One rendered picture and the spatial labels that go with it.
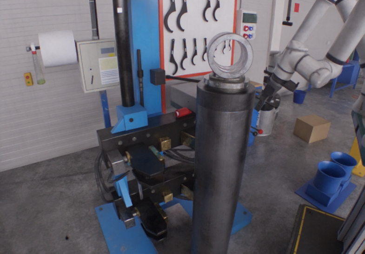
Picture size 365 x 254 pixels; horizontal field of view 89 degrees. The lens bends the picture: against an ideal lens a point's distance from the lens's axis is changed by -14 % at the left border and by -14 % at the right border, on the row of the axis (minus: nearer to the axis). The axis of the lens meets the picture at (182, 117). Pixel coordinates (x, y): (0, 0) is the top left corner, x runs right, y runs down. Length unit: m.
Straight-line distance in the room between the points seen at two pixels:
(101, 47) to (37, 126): 1.72
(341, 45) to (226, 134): 0.60
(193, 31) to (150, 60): 2.11
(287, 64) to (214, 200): 0.65
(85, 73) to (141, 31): 0.60
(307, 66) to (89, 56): 1.45
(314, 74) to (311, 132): 2.77
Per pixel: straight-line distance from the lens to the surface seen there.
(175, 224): 1.93
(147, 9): 1.43
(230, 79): 0.72
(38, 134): 3.21
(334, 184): 2.53
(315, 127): 3.66
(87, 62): 1.76
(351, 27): 1.02
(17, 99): 3.06
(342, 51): 1.03
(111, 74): 1.81
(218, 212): 0.99
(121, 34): 1.29
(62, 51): 1.71
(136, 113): 1.29
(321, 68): 0.94
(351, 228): 1.86
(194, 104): 1.51
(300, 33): 1.55
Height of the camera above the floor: 1.68
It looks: 25 degrees down
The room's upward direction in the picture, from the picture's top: straight up
